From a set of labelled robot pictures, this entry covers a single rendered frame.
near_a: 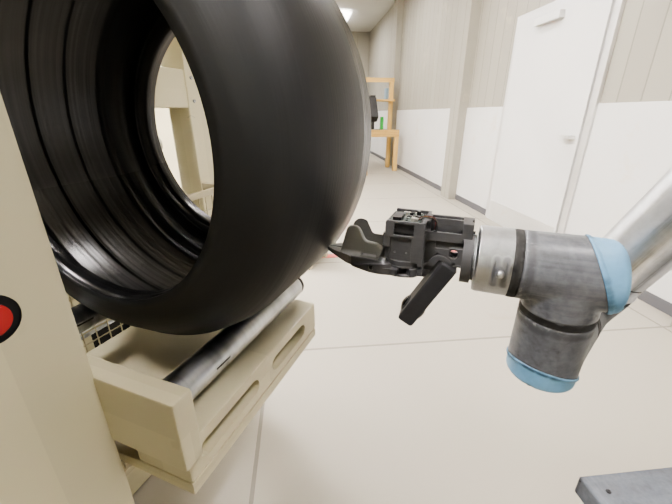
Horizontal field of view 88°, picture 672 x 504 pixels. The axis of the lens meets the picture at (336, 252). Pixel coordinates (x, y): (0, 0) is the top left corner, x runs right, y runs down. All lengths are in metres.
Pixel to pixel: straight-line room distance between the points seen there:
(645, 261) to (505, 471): 1.17
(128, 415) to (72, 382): 0.07
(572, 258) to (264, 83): 0.38
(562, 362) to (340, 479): 1.09
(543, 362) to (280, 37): 0.49
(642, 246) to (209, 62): 0.55
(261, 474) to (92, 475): 1.02
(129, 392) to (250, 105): 0.32
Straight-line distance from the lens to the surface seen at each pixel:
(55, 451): 0.51
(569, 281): 0.48
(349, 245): 0.51
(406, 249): 0.48
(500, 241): 0.47
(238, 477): 1.54
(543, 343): 0.53
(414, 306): 0.52
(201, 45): 0.38
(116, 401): 0.49
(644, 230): 0.59
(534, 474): 1.67
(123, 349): 0.80
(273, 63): 0.37
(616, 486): 0.91
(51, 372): 0.46
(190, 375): 0.50
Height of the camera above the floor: 1.22
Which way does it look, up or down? 22 degrees down
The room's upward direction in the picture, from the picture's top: straight up
